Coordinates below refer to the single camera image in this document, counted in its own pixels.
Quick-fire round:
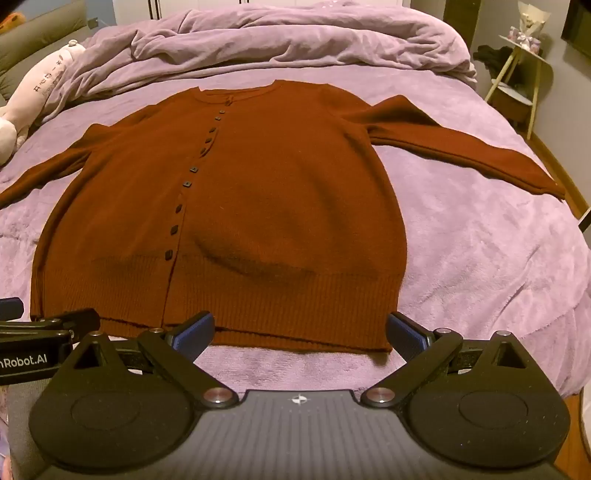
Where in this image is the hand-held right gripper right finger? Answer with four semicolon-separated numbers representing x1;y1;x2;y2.
360;311;532;409

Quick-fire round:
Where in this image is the rust brown buttoned cardigan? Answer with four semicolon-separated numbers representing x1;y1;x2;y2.
0;79;567;355

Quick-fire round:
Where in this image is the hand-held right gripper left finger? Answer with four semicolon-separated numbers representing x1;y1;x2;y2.
69;311;239;409

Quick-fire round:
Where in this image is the orange plush toy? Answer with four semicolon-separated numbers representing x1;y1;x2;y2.
0;9;25;34

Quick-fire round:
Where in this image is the dark framed wall picture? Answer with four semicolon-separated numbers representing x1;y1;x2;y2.
560;0;591;47

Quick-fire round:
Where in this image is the dark cloth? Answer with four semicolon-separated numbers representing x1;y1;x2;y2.
473;44;511;85

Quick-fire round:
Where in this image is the crumpled purple duvet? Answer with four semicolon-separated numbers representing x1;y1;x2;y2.
44;0;479;123

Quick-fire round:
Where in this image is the olive green pillow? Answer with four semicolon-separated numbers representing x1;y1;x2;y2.
0;0;89;100

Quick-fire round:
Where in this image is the wrapped flower bouquet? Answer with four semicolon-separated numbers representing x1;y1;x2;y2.
508;0;551;52

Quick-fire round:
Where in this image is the purple bed sheet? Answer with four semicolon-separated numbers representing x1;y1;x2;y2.
0;65;591;398

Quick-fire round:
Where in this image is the long white plush toy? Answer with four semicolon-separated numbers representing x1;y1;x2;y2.
0;39;86;165

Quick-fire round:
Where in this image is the dark door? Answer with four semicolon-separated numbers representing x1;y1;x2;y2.
443;0;481;48

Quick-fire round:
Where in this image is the small round side table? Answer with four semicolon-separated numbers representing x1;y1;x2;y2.
484;34;553;140

